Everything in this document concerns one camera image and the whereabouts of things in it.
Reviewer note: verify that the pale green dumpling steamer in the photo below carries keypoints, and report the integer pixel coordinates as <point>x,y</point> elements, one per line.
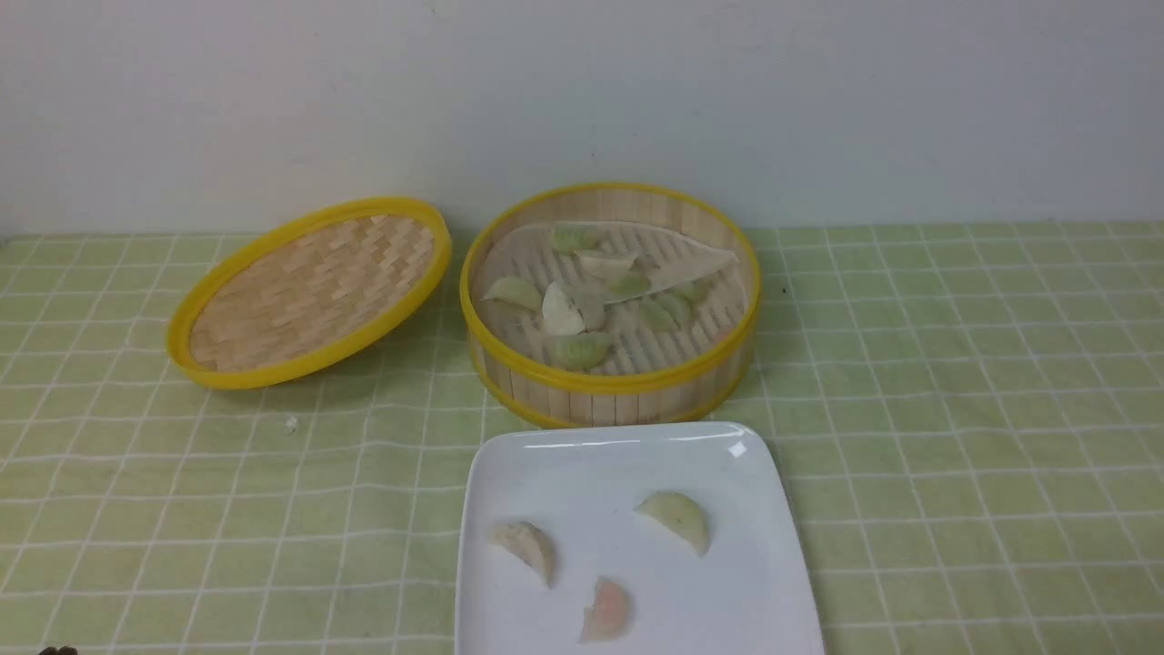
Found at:
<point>514,291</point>

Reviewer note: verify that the pale green dumpling on plate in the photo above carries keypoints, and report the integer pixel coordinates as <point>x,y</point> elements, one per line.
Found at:
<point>681,515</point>

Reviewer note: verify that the white square plate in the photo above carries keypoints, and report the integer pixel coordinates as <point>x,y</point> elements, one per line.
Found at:
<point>750,594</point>

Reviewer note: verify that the white dumpling on plate left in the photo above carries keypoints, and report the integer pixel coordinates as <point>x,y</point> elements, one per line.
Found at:
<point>529,544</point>

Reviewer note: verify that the pink dumpling on plate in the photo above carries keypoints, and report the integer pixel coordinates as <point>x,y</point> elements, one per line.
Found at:
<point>607,617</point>

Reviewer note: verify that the white dumpling in steamer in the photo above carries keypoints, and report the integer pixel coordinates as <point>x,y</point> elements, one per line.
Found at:
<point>561,313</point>

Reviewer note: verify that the green dumpling steamer front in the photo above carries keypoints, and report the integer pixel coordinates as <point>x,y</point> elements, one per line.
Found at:
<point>581,351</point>

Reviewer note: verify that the bamboo steamer basket yellow rim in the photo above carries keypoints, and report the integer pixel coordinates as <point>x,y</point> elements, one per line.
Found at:
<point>556,398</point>

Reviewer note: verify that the white dumpling steamer centre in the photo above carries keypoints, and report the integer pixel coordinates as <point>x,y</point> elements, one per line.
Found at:
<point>606,266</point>

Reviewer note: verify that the green dumpling steamer back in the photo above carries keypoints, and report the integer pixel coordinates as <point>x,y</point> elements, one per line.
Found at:
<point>570,238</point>

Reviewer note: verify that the bamboo steamer lid yellow rim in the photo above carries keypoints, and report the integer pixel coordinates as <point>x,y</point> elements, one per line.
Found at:
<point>310,293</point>

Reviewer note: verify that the green checked tablecloth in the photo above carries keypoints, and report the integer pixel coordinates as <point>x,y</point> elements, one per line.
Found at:
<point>967,421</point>

